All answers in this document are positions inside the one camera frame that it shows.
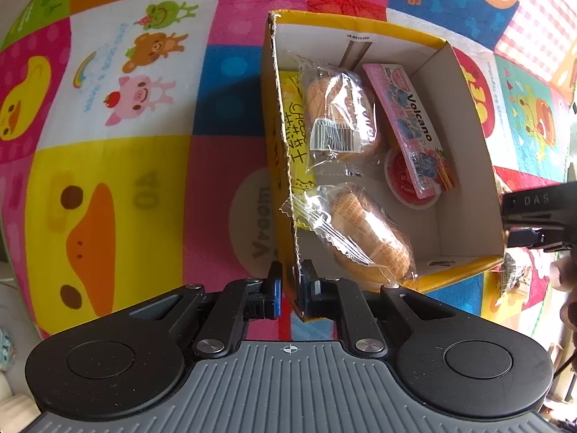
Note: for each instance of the yellow cheese snack packet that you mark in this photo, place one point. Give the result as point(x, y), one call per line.
point(301, 180)

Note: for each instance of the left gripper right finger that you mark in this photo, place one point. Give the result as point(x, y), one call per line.
point(341, 301)

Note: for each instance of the yellow cardboard shoe box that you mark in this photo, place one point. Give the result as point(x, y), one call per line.
point(462, 234)

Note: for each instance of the bread bun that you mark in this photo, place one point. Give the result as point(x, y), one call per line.
point(342, 128)
point(364, 240)

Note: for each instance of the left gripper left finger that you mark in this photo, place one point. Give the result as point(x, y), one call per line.
point(229, 312)

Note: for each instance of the colourful cartoon play mat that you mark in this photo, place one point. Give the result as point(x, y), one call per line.
point(133, 149)

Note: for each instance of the red jelly cup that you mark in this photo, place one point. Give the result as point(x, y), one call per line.
point(400, 183)

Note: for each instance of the green mixed snack bag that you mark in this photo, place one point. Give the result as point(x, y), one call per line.
point(516, 273)

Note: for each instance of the pink Volcano snack box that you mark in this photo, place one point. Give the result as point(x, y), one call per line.
point(413, 130)

